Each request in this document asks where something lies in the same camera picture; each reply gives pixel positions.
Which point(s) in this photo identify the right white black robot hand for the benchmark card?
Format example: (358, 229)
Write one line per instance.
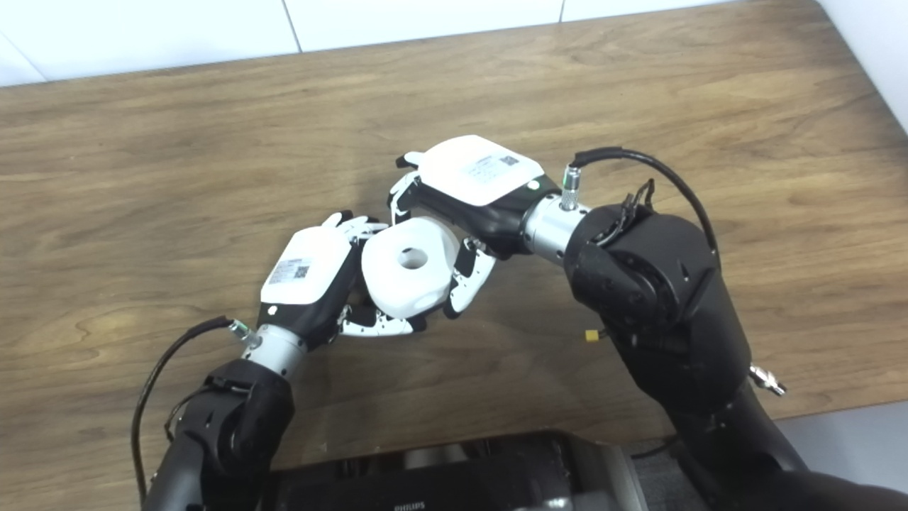
(475, 170)

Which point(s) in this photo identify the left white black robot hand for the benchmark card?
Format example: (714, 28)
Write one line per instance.
(305, 273)

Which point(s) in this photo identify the round white plastic piece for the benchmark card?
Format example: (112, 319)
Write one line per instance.
(397, 287)

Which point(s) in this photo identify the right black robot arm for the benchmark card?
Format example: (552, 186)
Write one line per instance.
(667, 305)

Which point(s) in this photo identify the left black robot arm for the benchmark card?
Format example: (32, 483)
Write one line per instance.
(234, 426)

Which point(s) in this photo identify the black robot torso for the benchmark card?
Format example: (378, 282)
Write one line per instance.
(461, 482)

